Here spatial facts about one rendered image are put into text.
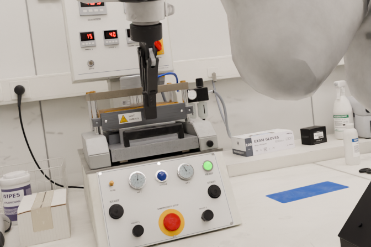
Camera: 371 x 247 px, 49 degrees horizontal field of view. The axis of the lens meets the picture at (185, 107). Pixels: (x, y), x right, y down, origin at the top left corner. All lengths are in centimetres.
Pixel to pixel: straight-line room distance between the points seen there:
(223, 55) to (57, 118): 76
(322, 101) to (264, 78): 163
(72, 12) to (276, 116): 104
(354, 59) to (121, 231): 64
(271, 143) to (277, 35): 131
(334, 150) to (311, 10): 132
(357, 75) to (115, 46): 93
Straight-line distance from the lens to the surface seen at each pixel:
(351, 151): 156
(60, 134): 173
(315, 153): 164
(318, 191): 126
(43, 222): 111
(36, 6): 177
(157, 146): 100
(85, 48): 130
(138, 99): 116
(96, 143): 100
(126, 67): 131
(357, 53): 51
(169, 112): 110
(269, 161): 156
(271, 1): 38
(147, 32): 92
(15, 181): 131
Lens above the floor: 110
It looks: 3 degrees down
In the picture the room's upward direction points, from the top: 7 degrees counter-clockwise
